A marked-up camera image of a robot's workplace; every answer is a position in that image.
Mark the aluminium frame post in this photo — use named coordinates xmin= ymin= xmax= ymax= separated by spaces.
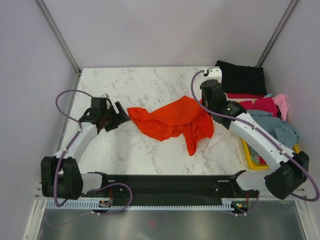
xmin=34 ymin=0 xmax=82 ymax=76
xmin=256 ymin=0 xmax=300 ymax=68

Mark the grey blue t shirt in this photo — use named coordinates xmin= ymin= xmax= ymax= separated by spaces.
xmin=247 ymin=109 xmax=300 ymax=149

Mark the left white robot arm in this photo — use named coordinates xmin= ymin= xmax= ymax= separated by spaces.
xmin=40 ymin=97 xmax=131 ymax=207

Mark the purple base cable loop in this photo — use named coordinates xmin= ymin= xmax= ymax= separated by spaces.
xmin=91 ymin=182 xmax=135 ymax=215

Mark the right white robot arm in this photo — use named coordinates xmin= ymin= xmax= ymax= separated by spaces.
xmin=200 ymin=79 xmax=309 ymax=200

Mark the left aluminium frame post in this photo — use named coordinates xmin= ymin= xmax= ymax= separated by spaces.
xmin=34 ymin=0 xmax=82 ymax=76

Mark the folded black t shirt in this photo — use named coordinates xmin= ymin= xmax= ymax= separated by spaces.
xmin=215 ymin=60 xmax=267 ymax=95

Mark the pink t shirt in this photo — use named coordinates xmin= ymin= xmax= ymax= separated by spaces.
xmin=272 ymin=93 xmax=289 ymax=121

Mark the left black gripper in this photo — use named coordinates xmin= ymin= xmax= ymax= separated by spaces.
xmin=101 ymin=101 xmax=130 ymax=132

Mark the orange t shirt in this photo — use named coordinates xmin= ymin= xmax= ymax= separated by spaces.
xmin=127 ymin=96 xmax=215 ymax=156

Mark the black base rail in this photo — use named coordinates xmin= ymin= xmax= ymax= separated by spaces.
xmin=89 ymin=173 xmax=258 ymax=206

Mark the yellow plastic bin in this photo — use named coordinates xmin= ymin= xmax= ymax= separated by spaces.
xmin=232 ymin=99 xmax=305 ymax=171

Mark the magenta t shirt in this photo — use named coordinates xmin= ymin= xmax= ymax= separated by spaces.
xmin=239 ymin=97 xmax=282 ymax=118

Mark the folded red t shirt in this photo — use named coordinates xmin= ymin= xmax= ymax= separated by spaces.
xmin=226 ymin=93 xmax=265 ymax=99

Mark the right aluminium frame post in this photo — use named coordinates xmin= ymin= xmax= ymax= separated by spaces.
xmin=256 ymin=0 xmax=300 ymax=68

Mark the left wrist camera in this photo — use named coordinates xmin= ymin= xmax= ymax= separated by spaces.
xmin=101 ymin=93 xmax=110 ymax=101

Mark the white slotted cable duct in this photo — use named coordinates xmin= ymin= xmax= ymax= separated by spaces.
xmin=45 ymin=198 xmax=236 ymax=211

